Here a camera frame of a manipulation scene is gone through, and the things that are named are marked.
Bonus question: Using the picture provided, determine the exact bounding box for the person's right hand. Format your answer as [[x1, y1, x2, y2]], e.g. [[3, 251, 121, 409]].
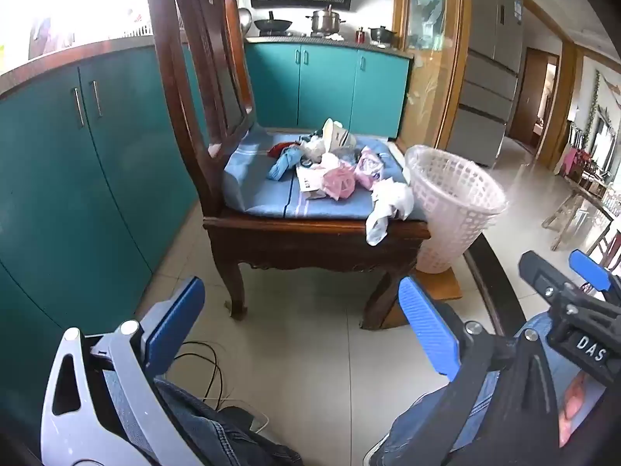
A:
[[557, 374, 597, 448]]

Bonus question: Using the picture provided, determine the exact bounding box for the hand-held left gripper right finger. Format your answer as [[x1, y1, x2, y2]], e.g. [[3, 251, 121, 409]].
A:
[[397, 276, 576, 466]]

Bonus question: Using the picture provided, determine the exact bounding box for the steel cooking pot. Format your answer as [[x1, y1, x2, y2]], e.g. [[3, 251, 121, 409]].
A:
[[305, 5, 346, 37]]

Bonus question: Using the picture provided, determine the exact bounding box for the wooden board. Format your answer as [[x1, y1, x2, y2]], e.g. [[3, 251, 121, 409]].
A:
[[415, 267, 464, 302]]

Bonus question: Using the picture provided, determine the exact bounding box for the wooden framed glass door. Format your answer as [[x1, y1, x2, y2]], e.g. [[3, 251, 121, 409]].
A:
[[392, 0, 479, 153]]

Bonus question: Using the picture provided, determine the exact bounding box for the grey refrigerator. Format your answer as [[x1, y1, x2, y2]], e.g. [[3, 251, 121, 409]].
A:
[[446, 0, 527, 168]]

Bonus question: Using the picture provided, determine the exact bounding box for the green garland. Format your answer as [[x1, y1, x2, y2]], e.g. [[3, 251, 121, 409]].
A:
[[585, 70, 602, 151]]

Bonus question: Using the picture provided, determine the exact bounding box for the dark wooden chair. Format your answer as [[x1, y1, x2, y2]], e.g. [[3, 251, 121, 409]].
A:
[[141, 0, 432, 331]]

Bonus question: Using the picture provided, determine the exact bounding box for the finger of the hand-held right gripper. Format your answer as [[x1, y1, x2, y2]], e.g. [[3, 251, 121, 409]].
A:
[[518, 250, 583, 311], [569, 249, 621, 302]]

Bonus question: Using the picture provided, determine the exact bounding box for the pink cloth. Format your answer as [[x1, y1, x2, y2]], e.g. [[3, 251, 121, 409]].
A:
[[558, 148, 590, 176]]

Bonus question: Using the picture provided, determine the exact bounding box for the pink white packet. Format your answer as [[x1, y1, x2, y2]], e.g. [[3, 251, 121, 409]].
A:
[[354, 150, 385, 190]]

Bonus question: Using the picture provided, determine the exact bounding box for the white paper cup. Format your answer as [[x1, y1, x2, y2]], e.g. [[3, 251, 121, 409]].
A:
[[323, 117, 357, 152]]

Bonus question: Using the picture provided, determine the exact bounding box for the person's right leg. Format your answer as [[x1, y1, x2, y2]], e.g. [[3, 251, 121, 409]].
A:
[[364, 311, 583, 466]]

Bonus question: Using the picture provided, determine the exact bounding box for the person's left leg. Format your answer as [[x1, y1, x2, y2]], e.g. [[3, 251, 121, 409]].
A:
[[154, 377, 304, 466]]

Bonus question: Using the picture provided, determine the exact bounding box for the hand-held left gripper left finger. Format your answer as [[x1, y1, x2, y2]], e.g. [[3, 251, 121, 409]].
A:
[[41, 276, 207, 466]]

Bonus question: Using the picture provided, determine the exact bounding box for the teal kitchen base cabinet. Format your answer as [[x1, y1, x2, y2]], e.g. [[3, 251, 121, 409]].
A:
[[0, 41, 205, 341], [244, 39, 413, 139]]

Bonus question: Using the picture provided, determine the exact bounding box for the wooden bench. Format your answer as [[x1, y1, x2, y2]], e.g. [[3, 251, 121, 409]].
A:
[[542, 175, 614, 253]]

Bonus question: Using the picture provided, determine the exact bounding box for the blue plastic bag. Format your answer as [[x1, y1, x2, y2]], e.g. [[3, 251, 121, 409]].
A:
[[268, 147, 305, 181]]

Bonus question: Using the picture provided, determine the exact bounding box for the brown wooden door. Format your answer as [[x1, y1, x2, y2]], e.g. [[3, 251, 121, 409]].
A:
[[509, 47, 561, 144]]

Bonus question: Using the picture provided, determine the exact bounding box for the blue striped seat cushion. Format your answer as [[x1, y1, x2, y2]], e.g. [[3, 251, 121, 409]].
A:
[[222, 126, 428, 220]]

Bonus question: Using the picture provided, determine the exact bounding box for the person's leg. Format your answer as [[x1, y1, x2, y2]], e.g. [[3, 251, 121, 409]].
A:
[[154, 377, 304, 466], [364, 311, 583, 466]]

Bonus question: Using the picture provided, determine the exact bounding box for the black wok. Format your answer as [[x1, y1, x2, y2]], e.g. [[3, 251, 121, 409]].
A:
[[253, 11, 294, 36]]

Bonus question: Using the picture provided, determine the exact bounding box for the black floor cable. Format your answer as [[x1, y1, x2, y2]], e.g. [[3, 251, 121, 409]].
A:
[[172, 341, 270, 433]]

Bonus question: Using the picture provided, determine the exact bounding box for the white plastic lattice basket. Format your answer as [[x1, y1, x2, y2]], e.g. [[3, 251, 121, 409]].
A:
[[404, 144, 509, 274]]

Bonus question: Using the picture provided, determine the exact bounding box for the white printed paper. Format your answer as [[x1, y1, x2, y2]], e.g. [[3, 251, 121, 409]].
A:
[[296, 167, 331, 194]]

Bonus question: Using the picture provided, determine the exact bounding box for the pink plastic bag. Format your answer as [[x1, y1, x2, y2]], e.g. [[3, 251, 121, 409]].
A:
[[321, 164, 359, 201]]

